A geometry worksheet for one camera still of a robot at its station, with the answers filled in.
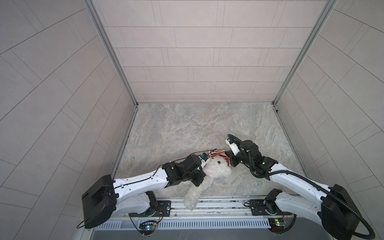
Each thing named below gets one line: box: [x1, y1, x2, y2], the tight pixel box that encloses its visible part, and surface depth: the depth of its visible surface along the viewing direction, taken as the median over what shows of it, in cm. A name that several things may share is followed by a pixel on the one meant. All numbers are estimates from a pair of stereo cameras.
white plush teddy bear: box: [183, 155, 231, 211], surface depth 76 cm
